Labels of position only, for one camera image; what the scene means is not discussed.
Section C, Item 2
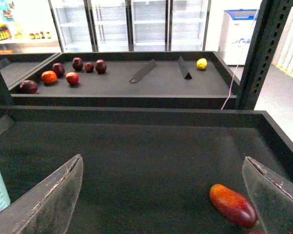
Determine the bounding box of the white grocery shelf with bottles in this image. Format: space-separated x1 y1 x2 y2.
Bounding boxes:
0 0 61 54

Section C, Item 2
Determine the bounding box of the dark purple fruit back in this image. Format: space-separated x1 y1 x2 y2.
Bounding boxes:
72 57 84 71

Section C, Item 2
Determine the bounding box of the black left upper shelf tray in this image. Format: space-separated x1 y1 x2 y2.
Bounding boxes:
0 52 62 91

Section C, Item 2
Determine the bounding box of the glass door refrigerator row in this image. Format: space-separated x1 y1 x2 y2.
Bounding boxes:
49 0 210 52

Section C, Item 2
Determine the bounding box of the small dark red fruit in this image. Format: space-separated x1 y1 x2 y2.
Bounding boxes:
85 62 94 73

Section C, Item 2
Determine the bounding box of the red apple on shelf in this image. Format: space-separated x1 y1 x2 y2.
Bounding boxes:
65 72 79 86

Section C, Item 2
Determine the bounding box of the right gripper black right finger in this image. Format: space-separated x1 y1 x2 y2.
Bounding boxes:
242 156 293 234

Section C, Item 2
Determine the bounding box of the black shelf tray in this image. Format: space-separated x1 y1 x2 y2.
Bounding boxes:
0 106 293 234
0 52 62 91
10 51 240 109

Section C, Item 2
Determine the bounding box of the black lower shelf tray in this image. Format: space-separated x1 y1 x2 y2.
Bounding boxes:
0 106 293 234

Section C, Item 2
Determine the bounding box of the dark purple fruit behind orange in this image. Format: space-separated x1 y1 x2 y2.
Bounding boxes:
52 63 65 77

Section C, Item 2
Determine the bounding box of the red orange mango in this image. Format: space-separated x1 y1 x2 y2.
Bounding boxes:
209 184 258 228

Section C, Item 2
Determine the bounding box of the dark purple fruit front left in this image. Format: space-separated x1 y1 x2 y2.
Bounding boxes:
20 80 38 94

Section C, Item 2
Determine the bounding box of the flat black shelf divider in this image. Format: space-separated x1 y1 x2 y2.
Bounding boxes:
129 59 157 83

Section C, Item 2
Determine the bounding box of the white chest freezer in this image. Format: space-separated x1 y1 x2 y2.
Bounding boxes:
218 9 258 66

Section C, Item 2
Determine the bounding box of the thin white cable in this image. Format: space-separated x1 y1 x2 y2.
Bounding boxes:
220 9 259 111

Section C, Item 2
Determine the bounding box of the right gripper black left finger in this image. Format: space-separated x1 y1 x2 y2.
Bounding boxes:
0 155 84 234

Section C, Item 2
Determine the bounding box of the black perforated rack post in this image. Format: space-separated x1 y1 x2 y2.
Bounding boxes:
235 0 293 110

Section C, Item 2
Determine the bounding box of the dark purple fruit right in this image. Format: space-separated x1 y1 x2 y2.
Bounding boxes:
95 59 107 74

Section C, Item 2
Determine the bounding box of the yellow lemon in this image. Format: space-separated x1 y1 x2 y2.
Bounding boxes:
196 58 208 70

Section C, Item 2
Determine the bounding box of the triangular black shelf divider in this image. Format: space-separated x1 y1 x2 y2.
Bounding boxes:
177 56 192 80

